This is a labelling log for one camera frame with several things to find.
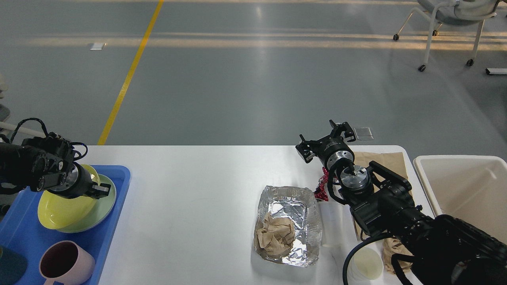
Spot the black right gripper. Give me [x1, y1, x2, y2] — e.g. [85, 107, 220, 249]
[295, 120, 356, 170]

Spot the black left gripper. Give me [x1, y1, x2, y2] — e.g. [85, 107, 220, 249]
[48, 163, 112, 199]

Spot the yellow plate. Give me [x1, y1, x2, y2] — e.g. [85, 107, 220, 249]
[37, 164, 101, 230]

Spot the pink mug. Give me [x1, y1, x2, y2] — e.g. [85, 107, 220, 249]
[39, 240, 95, 285]

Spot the dark teal mug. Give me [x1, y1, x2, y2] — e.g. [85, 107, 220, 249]
[0, 247, 28, 285]

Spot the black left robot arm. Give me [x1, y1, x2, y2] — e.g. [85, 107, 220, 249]
[0, 118, 111, 199]

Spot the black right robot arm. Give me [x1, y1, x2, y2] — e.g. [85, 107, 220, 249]
[296, 120, 507, 285]

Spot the pale green plate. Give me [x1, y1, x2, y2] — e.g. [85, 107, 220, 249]
[57, 174, 116, 234]

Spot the floor outlet plate right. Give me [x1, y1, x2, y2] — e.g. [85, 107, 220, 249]
[354, 127, 374, 141]

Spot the floor outlet plate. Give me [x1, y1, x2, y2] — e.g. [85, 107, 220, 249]
[354, 127, 374, 141]
[88, 43, 107, 51]

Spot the red snack wrapper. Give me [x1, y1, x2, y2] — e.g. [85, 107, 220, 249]
[313, 167, 329, 202]

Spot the blue plastic tray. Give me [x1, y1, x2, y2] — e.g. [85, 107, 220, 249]
[0, 165, 131, 285]

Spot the aluminium foil tray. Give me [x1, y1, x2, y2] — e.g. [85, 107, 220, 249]
[252, 186, 322, 268]

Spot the crumpled brown paper ball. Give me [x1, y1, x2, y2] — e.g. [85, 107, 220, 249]
[255, 213, 295, 257]

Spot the white chair base left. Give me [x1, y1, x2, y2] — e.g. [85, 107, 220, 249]
[0, 75, 46, 139]

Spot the white paper cup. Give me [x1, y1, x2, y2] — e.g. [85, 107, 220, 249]
[347, 247, 384, 282]

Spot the brown paper bag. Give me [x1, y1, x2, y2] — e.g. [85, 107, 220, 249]
[355, 152, 412, 275]

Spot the floor outlet plate left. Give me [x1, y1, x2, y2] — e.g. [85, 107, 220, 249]
[88, 43, 107, 51]

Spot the white plastic bin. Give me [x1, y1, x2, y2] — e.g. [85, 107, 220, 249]
[413, 155, 507, 242]

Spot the white object far right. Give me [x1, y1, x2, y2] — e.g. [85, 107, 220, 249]
[485, 67, 507, 76]

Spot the grey office chair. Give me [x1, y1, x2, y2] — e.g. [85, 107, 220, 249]
[393, 0, 500, 72]

